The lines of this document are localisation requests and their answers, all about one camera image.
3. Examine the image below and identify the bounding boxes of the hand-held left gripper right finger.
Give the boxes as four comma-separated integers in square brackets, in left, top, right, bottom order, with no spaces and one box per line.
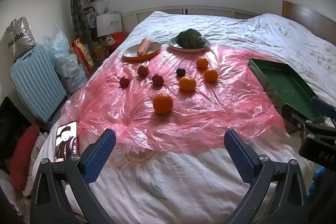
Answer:
[224,129,309,224]

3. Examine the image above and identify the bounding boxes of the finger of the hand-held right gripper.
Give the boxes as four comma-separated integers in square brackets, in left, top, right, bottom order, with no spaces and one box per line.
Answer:
[310,96,336,125]
[281,104,319,140]

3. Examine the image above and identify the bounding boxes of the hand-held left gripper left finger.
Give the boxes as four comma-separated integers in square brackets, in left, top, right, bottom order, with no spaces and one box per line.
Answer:
[30,129,117,224]

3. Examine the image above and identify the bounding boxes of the green tray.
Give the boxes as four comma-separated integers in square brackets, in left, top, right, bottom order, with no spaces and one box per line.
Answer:
[247,58,324,125]

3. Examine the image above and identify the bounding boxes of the person's right hand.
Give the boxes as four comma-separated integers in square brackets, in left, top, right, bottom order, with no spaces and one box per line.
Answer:
[308,168,327,201]

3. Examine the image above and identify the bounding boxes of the smartphone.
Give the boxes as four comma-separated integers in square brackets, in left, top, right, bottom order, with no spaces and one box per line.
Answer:
[54,121,80,162]

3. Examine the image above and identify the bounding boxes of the pink plastic sheet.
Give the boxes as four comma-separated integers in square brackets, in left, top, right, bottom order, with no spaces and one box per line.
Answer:
[67,42,286,153]

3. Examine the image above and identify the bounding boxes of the red cushion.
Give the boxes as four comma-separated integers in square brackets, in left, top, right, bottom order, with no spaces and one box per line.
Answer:
[10,124,41,191]

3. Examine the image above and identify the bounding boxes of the clear plastic bag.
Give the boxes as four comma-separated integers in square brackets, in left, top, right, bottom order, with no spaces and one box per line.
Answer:
[54,53,88,94]

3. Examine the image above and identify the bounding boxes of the black bag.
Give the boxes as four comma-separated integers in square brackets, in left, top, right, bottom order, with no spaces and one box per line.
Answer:
[0,97,33,174]

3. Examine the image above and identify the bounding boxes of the wooden headboard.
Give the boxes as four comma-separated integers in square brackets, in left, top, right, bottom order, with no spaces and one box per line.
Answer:
[282,0,336,35]

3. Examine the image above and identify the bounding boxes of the light blue suitcase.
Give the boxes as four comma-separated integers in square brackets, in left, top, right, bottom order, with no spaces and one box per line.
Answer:
[10,45,68,123]

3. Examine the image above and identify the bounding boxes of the red yellow sack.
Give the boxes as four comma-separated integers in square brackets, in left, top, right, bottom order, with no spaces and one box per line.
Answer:
[70,38,94,75]

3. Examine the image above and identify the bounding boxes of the yellow oil bottle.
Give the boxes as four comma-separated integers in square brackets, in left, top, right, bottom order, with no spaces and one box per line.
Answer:
[92,40,111,62]

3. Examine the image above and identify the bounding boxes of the orange rimmed plate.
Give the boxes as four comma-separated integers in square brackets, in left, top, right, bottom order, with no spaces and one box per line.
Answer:
[122,42,162,62]

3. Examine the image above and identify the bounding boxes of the red bag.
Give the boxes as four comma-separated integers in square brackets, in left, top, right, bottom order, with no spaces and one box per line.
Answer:
[109,32,129,52]

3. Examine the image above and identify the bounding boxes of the carrot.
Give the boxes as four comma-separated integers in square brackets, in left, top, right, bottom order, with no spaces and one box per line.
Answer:
[136,38,153,56]

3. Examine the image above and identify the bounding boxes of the white dark rimmed plate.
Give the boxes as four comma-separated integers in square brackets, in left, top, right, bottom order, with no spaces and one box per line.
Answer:
[167,36,211,53]

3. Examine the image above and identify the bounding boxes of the translucent blue plastic bag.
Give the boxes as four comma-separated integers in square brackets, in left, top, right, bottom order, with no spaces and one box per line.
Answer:
[43,25,70,62]

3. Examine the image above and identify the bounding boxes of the green leafy vegetable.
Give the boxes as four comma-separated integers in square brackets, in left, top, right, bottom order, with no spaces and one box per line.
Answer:
[175,29,206,49]

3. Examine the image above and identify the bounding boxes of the white cardboard box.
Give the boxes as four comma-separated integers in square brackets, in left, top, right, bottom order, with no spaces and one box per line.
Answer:
[96,13,124,38]

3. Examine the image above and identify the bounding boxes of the small purple fan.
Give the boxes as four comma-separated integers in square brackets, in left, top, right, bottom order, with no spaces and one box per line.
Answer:
[85,13,98,28]

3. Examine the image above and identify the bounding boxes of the beige slatted cabinet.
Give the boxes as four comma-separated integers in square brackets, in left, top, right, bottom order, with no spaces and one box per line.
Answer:
[121,5,260,35]

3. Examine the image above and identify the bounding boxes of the grey printed bag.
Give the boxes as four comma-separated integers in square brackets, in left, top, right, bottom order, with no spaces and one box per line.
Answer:
[6,17,37,60]

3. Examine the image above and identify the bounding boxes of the plaid hanging cloth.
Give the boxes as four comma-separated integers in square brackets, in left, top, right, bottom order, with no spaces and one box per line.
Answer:
[70,0,91,42]

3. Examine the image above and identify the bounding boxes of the white plastic bags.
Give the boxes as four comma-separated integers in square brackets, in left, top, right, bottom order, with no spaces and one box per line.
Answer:
[93,0,111,14]

